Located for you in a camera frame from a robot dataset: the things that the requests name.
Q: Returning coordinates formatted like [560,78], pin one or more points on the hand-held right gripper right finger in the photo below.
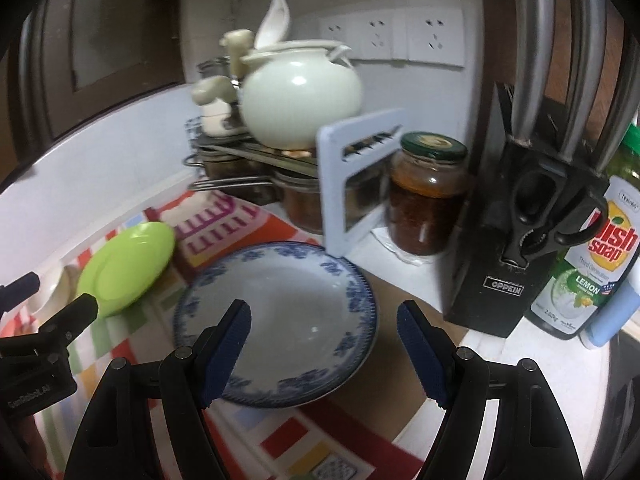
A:
[420,350]

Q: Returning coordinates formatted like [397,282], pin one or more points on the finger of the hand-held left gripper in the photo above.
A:
[75,312]
[22,285]

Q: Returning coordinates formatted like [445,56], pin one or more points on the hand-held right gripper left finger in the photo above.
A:
[230,350]

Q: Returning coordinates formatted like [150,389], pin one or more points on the green plate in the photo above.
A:
[125,265]

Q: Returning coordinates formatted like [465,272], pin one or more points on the blue patterned white plate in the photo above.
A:
[300,300]

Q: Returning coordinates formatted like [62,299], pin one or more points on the white paper towel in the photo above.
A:
[400,255]

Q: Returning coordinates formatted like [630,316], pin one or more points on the black knife block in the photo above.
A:
[480,260]

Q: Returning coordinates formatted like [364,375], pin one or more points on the colourful checked cloth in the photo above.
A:
[320,440]

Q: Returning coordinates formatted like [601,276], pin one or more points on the glass jar with green lid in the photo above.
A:
[425,200]

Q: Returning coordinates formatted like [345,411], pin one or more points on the copper coloured pot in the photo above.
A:
[302,205]

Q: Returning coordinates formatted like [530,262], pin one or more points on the pale blue plastic board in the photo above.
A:
[332,200]

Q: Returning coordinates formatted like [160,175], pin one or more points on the green dish soap bottle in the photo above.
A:
[595,270]

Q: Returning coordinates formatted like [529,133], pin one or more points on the metal kitchen rack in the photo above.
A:
[260,156]

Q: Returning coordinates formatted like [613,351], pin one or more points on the pale blue bottle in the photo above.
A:
[615,320]

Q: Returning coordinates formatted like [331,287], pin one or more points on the cream saucepan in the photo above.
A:
[217,115]

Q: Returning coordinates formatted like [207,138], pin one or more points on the white ceramic teapot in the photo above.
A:
[300,95]

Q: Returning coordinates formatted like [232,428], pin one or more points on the glass lid with cream knob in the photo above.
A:
[237,42]

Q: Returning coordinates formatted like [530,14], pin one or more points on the white ladle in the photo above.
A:
[274,15]

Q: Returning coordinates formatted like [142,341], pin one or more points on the brown wooden window frame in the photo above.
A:
[55,60]

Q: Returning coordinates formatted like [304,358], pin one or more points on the white wall socket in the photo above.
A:
[377,35]
[336,32]
[435,37]

